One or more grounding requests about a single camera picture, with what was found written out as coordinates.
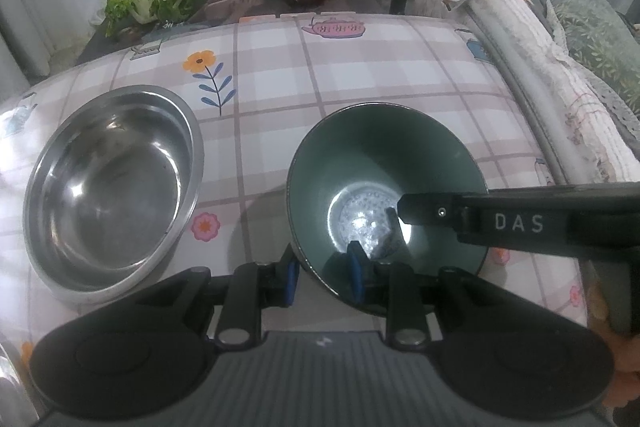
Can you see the grey metal bed rail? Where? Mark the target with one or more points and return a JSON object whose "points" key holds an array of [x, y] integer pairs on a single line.
{"points": [[520, 82]]}

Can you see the green leaf-print pillow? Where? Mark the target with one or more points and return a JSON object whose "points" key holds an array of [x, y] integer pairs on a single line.
{"points": [[595, 32]]}

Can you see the green ceramic bowl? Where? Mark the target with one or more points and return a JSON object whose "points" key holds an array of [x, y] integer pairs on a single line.
{"points": [[380, 157]]}

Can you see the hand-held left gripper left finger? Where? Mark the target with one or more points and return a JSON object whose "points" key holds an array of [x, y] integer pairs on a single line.
{"points": [[289, 278]]}

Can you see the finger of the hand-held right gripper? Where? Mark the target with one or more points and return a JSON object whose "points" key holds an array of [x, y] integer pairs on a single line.
{"points": [[425, 211]]}

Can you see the pinkish flat packet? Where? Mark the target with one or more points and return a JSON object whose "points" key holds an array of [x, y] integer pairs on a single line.
{"points": [[230, 4]]}

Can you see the rolled white quilt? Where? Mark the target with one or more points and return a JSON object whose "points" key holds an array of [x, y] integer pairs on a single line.
{"points": [[505, 12]]}

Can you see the stainless steel bowl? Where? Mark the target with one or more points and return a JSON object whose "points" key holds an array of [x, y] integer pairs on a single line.
{"points": [[110, 202]]}

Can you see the person's right hand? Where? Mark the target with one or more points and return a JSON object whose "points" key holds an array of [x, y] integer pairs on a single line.
{"points": [[626, 359]]}

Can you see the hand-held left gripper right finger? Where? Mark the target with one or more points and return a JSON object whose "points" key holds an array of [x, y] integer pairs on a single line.
{"points": [[355, 273]]}

